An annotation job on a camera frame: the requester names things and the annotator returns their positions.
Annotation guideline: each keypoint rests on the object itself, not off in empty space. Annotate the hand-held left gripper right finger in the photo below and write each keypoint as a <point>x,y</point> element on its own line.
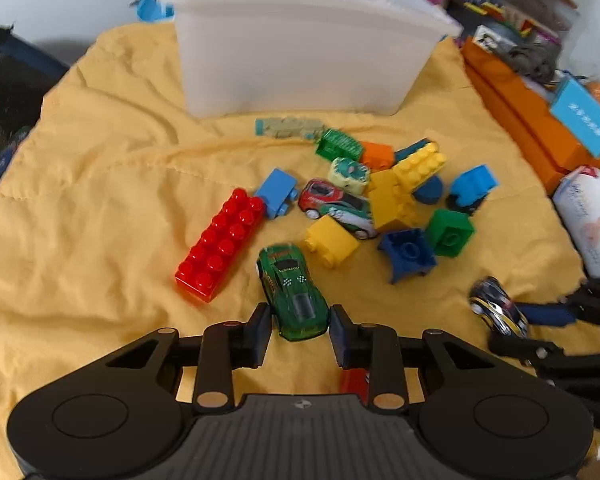
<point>340,335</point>

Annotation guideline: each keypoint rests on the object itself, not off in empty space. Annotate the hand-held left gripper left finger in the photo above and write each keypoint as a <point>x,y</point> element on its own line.
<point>260,332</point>

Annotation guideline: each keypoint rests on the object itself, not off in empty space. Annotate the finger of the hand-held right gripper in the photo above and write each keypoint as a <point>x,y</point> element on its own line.
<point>550,314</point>
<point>525,346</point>

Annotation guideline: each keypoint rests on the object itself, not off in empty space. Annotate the dark blue toy car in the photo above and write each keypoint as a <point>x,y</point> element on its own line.
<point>495,302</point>

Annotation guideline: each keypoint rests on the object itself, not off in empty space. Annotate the small yellow building block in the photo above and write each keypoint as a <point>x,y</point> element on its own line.
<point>330,240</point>

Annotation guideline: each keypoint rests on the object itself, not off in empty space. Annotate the white and green toy car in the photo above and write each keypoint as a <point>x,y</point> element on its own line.
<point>354,217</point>

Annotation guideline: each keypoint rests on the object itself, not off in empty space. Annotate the grey and teal toy figure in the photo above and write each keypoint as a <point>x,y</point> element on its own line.
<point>287,127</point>

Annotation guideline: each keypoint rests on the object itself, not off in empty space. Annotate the translucent plastic storage bin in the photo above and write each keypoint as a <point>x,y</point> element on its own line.
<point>300,60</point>

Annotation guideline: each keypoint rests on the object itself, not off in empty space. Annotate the small red building block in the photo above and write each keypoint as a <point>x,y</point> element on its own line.
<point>354,381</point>

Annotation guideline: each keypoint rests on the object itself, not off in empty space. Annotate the long red building block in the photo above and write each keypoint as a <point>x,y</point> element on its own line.
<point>220,245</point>

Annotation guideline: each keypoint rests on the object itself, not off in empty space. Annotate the white wet wipes pack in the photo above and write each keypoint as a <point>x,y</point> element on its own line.
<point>587,220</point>

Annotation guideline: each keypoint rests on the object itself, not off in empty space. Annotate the dark blue building block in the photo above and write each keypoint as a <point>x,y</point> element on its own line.
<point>407,252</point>

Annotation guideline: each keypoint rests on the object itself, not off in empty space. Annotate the plain green building block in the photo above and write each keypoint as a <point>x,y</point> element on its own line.
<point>450,232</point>

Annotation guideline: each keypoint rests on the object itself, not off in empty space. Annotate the tall yellow building block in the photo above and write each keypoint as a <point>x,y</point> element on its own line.
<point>390,205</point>

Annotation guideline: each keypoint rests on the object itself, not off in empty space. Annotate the red toy car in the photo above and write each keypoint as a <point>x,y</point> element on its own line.
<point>317,195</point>

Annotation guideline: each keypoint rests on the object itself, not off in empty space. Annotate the light blue building block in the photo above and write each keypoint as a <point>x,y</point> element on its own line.
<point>276,187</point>

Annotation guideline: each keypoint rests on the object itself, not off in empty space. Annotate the blue and black toy vehicle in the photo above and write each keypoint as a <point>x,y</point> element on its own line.
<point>475,182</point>

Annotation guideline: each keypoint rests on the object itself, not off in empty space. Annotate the pale green round toy car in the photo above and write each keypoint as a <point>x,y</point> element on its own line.
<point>349,172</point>

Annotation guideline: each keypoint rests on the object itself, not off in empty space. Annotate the blue round disc block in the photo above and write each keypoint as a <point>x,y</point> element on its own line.
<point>428,193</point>

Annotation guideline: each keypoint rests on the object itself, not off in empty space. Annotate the orange building block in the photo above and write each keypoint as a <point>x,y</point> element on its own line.
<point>377,155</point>

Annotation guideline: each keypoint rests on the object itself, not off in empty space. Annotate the long yellow studded block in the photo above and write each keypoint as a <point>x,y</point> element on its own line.
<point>420,165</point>

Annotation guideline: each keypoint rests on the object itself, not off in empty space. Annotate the green printed building block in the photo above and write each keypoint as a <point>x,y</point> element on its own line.
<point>337,145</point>

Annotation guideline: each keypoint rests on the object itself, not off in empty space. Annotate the light blue card box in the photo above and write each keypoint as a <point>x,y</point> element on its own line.
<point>582,120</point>

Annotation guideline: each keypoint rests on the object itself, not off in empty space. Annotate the orange cardboard box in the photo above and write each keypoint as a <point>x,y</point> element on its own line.
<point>520,110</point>

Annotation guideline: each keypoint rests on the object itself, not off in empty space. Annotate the yellow blanket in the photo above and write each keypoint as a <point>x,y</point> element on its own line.
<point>105,185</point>

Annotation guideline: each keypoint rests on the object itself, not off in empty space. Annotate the white label card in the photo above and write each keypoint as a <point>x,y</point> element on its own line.
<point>487,37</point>

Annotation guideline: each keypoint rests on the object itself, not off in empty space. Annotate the light blue plastic toy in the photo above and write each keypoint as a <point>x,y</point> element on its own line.
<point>150,10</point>

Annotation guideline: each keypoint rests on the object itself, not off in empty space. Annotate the black mesh bag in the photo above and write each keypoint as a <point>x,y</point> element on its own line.
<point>10,100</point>

